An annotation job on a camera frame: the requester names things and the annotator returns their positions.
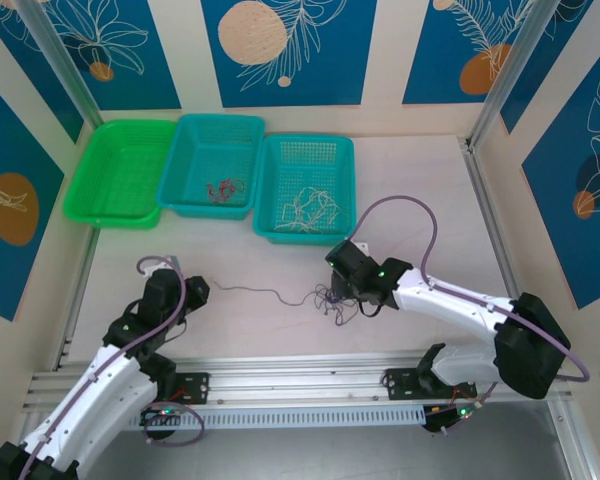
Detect thin white cable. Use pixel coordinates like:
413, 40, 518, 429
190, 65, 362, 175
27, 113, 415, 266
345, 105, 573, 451
274, 185, 342, 234

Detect thin purple cable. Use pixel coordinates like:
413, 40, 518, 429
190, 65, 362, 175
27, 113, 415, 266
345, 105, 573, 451
210, 282, 361, 326

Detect thin red cable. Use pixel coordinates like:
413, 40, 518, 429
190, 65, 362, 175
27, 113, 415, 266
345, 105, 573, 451
203, 177, 246, 205

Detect teal plastic basket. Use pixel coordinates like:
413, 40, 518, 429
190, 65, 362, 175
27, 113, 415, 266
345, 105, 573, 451
155, 113, 267, 222
252, 133, 357, 247

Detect black controller board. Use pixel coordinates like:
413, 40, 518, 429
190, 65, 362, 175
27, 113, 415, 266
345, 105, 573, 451
139, 406, 184, 432
423, 403, 481, 434

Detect green plastic basket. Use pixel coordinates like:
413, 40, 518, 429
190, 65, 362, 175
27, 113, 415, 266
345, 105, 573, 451
62, 118, 179, 230

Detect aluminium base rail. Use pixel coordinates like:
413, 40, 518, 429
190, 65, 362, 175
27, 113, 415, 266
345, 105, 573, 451
22, 352, 576, 416

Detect thick purple base cable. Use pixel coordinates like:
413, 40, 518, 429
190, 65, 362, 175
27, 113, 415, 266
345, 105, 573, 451
429, 382, 502, 437
143, 401, 206, 447

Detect aluminium side rail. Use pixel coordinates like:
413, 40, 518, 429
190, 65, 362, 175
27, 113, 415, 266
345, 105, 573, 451
462, 139, 529, 306

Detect grey slotted cable duct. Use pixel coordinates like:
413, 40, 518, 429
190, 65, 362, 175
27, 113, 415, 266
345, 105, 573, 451
139, 404, 426, 429

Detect aluminium frame post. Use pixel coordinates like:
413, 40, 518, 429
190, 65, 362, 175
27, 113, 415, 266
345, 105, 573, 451
467, 0, 596, 151
17, 0, 104, 131

